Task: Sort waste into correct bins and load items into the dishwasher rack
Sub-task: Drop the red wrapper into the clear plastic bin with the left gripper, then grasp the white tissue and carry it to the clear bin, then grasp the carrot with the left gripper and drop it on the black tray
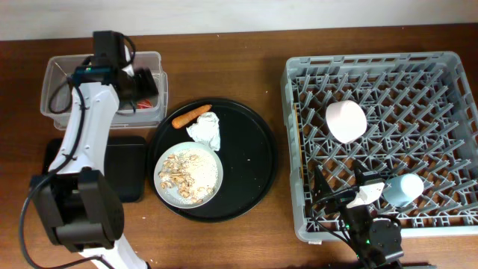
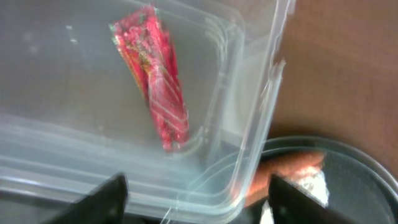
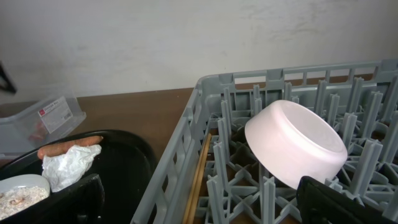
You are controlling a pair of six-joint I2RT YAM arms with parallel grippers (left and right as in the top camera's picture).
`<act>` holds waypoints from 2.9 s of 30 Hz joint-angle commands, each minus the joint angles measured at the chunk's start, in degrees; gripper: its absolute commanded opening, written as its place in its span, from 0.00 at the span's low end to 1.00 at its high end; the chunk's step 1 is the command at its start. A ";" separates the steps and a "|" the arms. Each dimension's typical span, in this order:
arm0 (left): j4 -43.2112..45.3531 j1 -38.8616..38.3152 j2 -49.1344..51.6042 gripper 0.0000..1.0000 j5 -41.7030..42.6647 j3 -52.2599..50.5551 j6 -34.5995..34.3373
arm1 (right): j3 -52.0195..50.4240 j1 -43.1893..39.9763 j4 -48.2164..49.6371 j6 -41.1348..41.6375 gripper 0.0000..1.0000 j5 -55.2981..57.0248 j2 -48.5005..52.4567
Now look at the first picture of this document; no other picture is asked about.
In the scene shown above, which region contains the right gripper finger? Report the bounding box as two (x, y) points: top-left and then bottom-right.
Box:
(314, 167), (331, 198)
(353, 160), (373, 183)

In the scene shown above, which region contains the red snack wrapper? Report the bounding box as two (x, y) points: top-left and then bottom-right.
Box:
(136, 99), (154, 109)

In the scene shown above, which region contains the blue plastic cup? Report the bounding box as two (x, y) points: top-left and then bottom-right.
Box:
(382, 173), (424, 207)

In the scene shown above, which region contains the orange carrot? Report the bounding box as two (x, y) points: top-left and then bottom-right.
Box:
(172, 105), (212, 129)

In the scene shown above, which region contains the white napkin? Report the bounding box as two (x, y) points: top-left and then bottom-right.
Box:
(186, 112), (220, 152)

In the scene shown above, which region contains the grey plate with food scraps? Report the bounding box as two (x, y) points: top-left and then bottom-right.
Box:
(153, 142), (223, 209)

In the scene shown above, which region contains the wooden chopstick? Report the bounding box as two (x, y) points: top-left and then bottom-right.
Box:
(294, 104), (304, 183)

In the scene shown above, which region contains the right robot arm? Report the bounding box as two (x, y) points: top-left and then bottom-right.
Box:
(309, 161), (403, 268)

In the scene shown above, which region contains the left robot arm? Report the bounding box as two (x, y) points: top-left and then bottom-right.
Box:
(19, 31), (158, 268)

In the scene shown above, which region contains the grey dishwasher rack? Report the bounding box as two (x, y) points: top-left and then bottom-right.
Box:
(281, 52), (477, 244)

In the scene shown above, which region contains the black round tray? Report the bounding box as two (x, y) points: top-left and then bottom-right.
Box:
(146, 98), (279, 223)

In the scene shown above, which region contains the black rectangular tray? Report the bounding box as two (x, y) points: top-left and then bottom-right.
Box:
(42, 135), (147, 204)

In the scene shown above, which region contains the clear plastic bin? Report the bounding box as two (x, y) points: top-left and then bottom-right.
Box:
(40, 52), (168, 130)

